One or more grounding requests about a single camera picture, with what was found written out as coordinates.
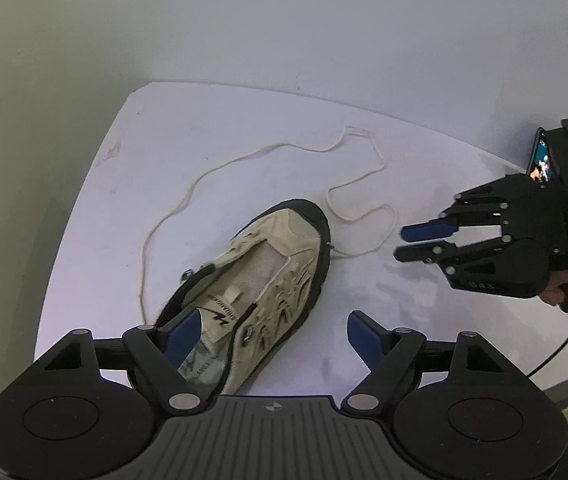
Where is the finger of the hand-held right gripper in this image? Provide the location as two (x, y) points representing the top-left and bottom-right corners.
(400, 176), (520, 244)
(394, 235), (515, 288)

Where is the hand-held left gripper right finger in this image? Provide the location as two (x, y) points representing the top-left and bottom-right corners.
(341, 310), (525, 416)

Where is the person's right hand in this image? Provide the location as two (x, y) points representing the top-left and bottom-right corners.
(539, 269), (568, 307)

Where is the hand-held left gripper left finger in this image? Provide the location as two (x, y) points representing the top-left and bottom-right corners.
(24, 307), (203, 416)

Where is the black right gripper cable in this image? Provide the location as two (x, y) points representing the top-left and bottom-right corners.
(524, 305), (568, 378)

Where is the white shoelace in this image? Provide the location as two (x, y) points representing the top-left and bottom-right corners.
(136, 126), (397, 326)

